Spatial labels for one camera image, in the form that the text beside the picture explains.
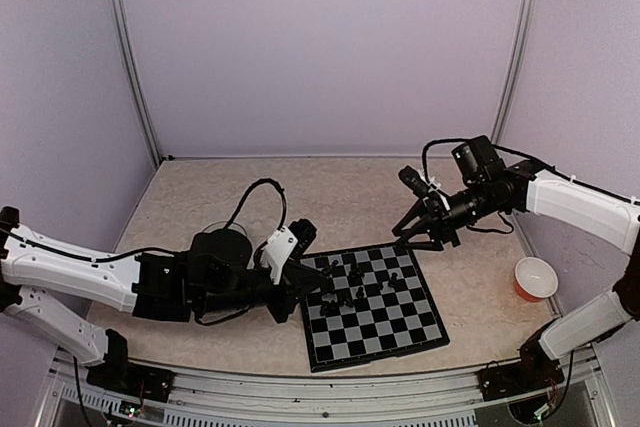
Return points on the green glass bowl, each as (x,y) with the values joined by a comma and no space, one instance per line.
(225,225)

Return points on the left aluminium frame post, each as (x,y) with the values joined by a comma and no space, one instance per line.
(134,82)

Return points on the orange white bowl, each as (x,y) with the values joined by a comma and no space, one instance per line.
(534,279)

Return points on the front aluminium rail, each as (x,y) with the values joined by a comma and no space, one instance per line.
(201,397)

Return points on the black grey chess board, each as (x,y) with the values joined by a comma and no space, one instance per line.
(392,323)

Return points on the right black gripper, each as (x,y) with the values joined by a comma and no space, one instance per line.
(435,244)

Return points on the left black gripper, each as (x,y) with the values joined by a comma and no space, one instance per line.
(290,296)

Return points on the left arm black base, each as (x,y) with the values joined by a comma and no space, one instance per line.
(135,377)

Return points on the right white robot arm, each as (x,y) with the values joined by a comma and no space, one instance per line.
(576,224)

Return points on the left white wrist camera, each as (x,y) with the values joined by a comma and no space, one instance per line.
(286,243)

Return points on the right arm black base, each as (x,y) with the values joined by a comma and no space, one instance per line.
(533,370)

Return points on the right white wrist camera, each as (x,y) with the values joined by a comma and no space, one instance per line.
(422,189)

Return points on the aluminium frame post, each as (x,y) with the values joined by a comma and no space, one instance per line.
(516,59)
(134,82)

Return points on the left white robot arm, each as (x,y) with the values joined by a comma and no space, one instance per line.
(147,283)

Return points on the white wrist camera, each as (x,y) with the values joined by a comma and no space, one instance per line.
(422,189)
(286,243)

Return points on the right aluminium frame post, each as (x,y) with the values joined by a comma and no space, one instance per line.
(516,59)

